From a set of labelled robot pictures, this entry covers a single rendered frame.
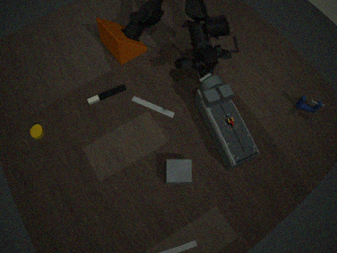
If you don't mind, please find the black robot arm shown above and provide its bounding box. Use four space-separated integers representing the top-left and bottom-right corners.
121 0 230 64

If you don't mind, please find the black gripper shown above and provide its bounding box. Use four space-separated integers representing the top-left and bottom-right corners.
175 37 231 78

